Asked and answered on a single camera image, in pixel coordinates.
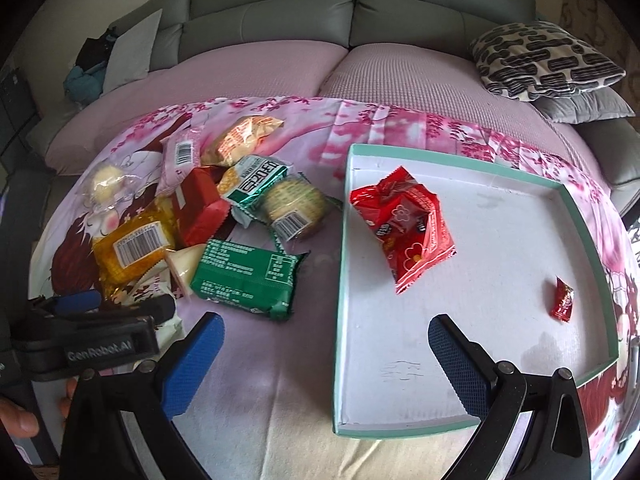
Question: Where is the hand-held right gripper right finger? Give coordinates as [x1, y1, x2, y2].
[427, 314, 593, 480]

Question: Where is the blue cloth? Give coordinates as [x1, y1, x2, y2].
[64, 64, 108, 103]

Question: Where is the pink printed blanket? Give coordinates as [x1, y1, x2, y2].
[27, 95, 640, 480]

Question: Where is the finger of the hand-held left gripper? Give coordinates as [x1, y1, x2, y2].
[107, 296, 177, 334]
[27, 291, 102, 317]

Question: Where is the green and white snack packet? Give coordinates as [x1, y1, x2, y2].
[217, 155, 292, 228]

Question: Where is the grey sofa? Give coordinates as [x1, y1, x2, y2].
[25, 0, 640, 216]

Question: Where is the pink snack packet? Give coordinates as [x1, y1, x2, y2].
[156, 127, 216, 198]

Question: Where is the clear wrapped white pastry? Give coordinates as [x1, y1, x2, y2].
[80, 162, 138, 211]

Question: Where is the teal cardboard tray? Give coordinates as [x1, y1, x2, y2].
[332, 143, 621, 437]

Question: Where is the black cloth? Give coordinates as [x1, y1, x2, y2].
[75, 27, 121, 73]

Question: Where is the clear wrapped beige pastry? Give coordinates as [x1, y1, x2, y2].
[164, 244, 208, 298]

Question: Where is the clear round cookie packet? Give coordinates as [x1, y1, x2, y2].
[261, 172, 343, 242]

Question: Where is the flat green snack packet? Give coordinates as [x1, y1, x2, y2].
[190, 239, 307, 322]

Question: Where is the large red snack packet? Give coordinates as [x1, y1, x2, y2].
[349, 166, 457, 295]

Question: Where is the red box-shaped snack packet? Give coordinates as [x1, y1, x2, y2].
[170, 166, 233, 248]

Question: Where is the yellow snack packet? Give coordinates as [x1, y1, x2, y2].
[92, 200, 181, 293]

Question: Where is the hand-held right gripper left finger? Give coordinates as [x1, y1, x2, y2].
[59, 311, 226, 480]

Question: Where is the black and white patterned pillow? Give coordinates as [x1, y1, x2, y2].
[469, 21, 627, 103]

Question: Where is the person's left hand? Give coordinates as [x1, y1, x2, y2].
[0, 377, 79, 438]

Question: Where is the light grey pillow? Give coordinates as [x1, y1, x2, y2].
[101, 8, 163, 93]

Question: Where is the small red candy packet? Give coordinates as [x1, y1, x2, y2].
[549, 276, 575, 321]

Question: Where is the dark cabinet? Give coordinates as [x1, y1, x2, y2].
[0, 67, 41, 171]

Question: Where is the orange and cream snack packet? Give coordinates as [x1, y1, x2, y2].
[210, 115, 285, 167]

